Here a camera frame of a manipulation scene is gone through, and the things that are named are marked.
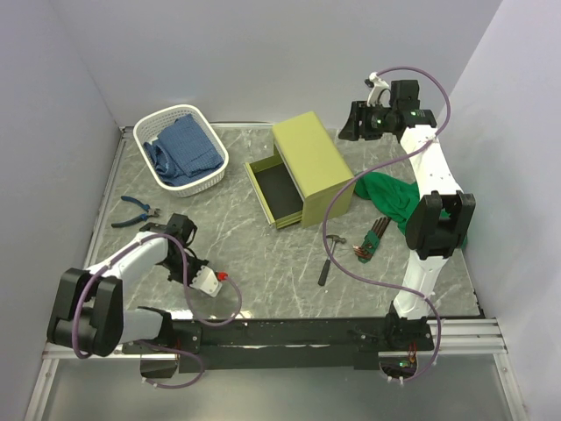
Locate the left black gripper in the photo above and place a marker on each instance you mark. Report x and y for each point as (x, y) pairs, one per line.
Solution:
(199, 263)

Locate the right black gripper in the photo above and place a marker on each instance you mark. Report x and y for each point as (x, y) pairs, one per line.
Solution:
(351, 132)

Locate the olive green tool chest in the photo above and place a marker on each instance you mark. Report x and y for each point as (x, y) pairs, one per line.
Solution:
(300, 182)

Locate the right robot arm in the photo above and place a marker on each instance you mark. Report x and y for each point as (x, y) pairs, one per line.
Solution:
(417, 134)

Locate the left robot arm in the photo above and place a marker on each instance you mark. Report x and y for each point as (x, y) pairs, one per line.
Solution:
(88, 313)

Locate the blue cloth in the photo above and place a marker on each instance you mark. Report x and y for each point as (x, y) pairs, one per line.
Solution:
(183, 153)

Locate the green cloth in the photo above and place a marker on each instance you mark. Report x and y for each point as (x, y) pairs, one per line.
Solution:
(390, 197)

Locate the white plastic basket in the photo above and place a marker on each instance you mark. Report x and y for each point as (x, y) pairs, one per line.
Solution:
(147, 130)

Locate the hex key set green holder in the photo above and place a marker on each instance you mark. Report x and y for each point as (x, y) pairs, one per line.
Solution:
(371, 241)

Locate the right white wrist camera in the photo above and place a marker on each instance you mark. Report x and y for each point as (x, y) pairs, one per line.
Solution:
(377, 87)

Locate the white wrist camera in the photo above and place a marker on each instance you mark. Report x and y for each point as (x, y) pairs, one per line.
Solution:
(377, 87)
(207, 282)

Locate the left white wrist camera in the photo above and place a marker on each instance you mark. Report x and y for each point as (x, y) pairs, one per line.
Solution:
(207, 282)

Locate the black handled hammer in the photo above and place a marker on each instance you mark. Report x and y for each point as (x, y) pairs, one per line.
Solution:
(335, 240)

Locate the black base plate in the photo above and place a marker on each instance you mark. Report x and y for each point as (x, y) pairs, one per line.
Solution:
(288, 343)

